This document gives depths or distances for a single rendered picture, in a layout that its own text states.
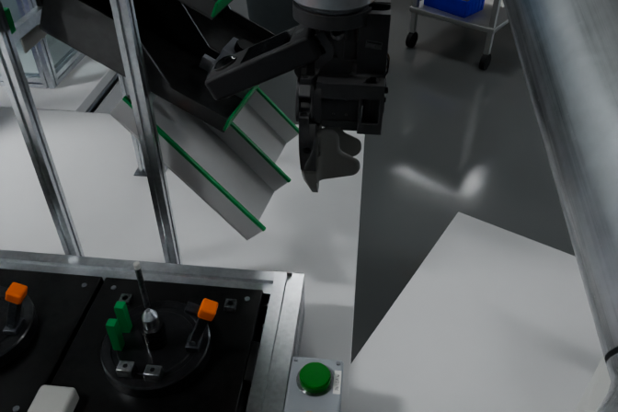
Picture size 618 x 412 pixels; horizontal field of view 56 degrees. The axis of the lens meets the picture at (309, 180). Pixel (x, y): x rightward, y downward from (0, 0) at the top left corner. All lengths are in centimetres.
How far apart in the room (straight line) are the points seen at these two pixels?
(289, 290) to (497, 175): 203
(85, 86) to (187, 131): 78
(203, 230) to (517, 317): 58
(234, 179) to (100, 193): 41
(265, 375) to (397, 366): 23
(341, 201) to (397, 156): 166
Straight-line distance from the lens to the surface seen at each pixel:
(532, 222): 261
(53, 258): 101
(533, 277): 111
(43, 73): 171
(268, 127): 111
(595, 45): 24
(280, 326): 85
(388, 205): 254
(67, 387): 80
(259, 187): 99
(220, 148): 97
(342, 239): 111
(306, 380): 78
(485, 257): 112
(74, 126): 153
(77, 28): 84
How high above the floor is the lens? 162
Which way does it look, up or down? 38 degrees down
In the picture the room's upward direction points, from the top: straight up
